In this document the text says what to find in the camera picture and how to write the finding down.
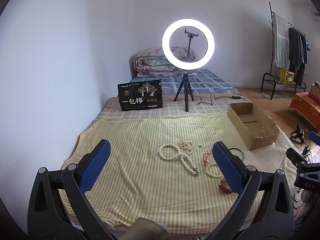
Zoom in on black clothes rack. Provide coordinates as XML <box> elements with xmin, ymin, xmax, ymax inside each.
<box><xmin>260</xmin><ymin>6</ymin><xmax>310</xmax><ymax>99</ymax></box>

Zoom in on yellow striped cloth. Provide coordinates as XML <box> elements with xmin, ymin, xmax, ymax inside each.
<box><xmin>64</xmin><ymin>112</ymin><xmax>296</xmax><ymax>235</ymax></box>

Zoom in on dark blue bangle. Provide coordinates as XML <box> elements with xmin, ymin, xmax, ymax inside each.
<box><xmin>229</xmin><ymin>147</ymin><xmax>245</xmax><ymax>161</ymax></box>

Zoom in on power strip with cables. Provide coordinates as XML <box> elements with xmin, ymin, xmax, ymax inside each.
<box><xmin>300</xmin><ymin>142</ymin><xmax>319</xmax><ymax>164</ymax></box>

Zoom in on thick white pearl rope necklace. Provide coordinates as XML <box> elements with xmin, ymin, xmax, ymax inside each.
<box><xmin>158</xmin><ymin>143</ymin><xmax>200</xmax><ymax>177</ymax></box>

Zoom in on striped hanging towel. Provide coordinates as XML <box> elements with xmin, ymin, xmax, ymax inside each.
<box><xmin>272</xmin><ymin>12</ymin><xmax>290</xmax><ymax>69</ymax></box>

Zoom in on folded floral quilt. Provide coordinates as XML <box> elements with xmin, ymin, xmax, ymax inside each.
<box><xmin>133</xmin><ymin>47</ymin><xmax>200</xmax><ymax>77</ymax></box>

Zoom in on black tripod stand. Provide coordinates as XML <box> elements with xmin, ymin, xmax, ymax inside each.
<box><xmin>174</xmin><ymin>72</ymin><xmax>195</xmax><ymax>112</ymax></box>

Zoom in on boxes on orange table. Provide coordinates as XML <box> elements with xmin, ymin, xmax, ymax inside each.
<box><xmin>308</xmin><ymin>81</ymin><xmax>320</xmax><ymax>103</ymax></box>

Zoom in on white ring light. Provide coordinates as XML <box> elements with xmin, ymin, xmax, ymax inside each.
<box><xmin>162</xmin><ymin>18</ymin><xmax>215</xmax><ymax>70</ymax></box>

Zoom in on red cord bracelet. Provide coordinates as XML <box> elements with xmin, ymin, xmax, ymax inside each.
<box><xmin>217</xmin><ymin>178</ymin><xmax>234</xmax><ymax>195</ymax></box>

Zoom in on yellow box on rack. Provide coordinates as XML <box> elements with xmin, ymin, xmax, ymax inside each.
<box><xmin>279</xmin><ymin>69</ymin><xmax>295</xmax><ymax>86</ymax></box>

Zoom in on blue patterned bed sheet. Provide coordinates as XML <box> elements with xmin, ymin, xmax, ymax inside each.
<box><xmin>131</xmin><ymin>69</ymin><xmax>239</xmax><ymax>95</ymax></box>

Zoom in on black ring light cable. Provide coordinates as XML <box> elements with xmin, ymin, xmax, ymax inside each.
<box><xmin>190</xmin><ymin>91</ymin><xmax>245</xmax><ymax>106</ymax></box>

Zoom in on black device on floor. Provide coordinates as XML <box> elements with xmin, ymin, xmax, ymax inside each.
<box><xmin>290</xmin><ymin>124</ymin><xmax>305</xmax><ymax>144</ymax></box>

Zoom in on dark hanging clothes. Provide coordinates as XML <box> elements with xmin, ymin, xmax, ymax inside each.
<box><xmin>289</xmin><ymin>28</ymin><xmax>308</xmax><ymax>86</ymax></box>

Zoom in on plaid beige bed sheet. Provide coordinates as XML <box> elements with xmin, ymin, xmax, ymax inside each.
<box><xmin>95</xmin><ymin>94</ymin><xmax>250</xmax><ymax>121</ymax></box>

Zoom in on brown cardboard box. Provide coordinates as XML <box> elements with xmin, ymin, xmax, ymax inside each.
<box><xmin>227</xmin><ymin>102</ymin><xmax>280</xmax><ymax>150</ymax></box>

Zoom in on black printed gift bag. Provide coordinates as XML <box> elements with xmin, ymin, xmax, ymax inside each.
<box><xmin>118</xmin><ymin>80</ymin><xmax>163</xmax><ymax>111</ymax></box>

